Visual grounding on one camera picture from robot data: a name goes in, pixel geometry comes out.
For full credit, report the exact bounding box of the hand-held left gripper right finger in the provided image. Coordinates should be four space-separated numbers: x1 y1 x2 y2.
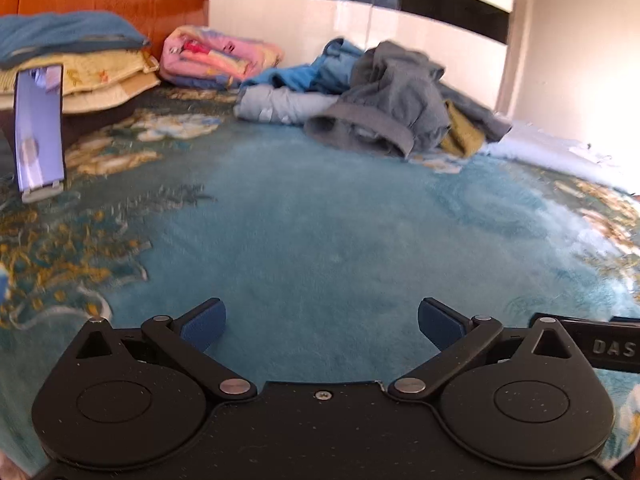
387 297 577 403

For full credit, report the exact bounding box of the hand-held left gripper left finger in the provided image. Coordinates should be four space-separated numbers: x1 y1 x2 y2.
75 297 258 403

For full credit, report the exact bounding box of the teal floral bed blanket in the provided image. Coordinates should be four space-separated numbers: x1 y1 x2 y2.
0 84 640 476

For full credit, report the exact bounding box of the olive yellow garment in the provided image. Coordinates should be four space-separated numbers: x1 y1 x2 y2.
439 100 488 158

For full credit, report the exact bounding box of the white phone stand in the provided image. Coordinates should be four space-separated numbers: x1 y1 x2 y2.
21 180 67 204

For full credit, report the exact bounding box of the grey garment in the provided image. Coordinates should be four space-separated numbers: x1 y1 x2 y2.
304 41 513 158

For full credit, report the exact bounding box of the pale blue rolled garment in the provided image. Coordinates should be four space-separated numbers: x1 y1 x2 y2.
234 85 341 126

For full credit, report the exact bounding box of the dark grey cushion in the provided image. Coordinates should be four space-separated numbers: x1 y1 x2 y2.
0 85 161 153

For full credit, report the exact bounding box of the beige pillow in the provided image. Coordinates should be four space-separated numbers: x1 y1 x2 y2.
0 71 163 116

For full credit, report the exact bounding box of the smartphone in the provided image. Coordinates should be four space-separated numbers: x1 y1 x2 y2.
13 63 68 193

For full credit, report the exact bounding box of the pink folded blanket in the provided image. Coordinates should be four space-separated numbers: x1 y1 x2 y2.
159 25 285 92

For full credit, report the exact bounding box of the yellow striped pillow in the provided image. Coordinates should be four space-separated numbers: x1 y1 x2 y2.
0 49 162 97

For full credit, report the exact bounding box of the blue pillow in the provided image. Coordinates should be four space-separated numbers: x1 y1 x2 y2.
0 11 152 71

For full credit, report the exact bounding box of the white and black wardrobe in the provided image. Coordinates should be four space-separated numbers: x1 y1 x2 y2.
207 0 517 111

